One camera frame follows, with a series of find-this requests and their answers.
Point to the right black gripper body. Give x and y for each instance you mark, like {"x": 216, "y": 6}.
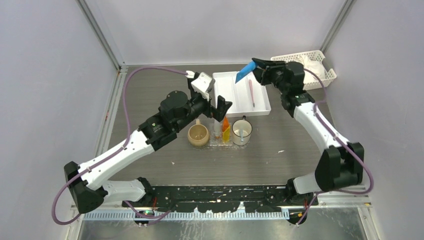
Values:
{"x": 273, "y": 75}

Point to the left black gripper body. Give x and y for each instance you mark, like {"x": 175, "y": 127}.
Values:
{"x": 196, "y": 108}

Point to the orange toothpaste tube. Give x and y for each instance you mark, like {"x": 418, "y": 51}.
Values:
{"x": 225, "y": 124}

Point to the white toothpaste tube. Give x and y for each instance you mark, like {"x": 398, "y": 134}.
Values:
{"x": 217, "y": 129}

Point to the blue toothpaste tube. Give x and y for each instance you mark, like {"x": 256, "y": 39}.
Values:
{"x": 245, "y": 71}

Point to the white plastic bin tray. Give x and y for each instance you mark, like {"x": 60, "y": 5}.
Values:
{"x": 239, "y": 95}

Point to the clear rectangular holder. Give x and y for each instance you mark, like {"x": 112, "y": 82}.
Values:
{"x": 215, "y": 143}

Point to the yellow toothpaste tube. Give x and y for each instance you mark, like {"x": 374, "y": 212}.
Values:
{"x": 226, "y": 133}

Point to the white ribbed mug black rim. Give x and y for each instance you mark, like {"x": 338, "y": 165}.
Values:
{"x": 246, "y": 126}

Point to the tan ceramic mug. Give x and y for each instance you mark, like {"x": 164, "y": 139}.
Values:
{"x": 198, "y": 134}

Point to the clear oval glass tray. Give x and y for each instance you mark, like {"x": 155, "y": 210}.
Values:
{"x": 234, "y": 147}

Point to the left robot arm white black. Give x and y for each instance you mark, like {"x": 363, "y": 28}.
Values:
{"x": 91, "y": 187}

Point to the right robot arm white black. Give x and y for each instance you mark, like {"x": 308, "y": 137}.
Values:
{"x": 340, "y": 164}

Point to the pink toothbrush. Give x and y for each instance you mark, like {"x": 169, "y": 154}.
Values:
{"x": 250, "y": 83}

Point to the white perforated basket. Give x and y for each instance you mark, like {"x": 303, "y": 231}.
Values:
{"x": 313, "y": 55}

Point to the white cloth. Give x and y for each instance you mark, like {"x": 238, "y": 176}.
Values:
{"x": 314, "y": 66}

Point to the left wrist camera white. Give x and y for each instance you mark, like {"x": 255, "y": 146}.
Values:
{"x": 202, "y": 84}

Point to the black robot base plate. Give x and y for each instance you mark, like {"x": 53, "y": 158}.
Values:
{"x": 221, "y": 199}

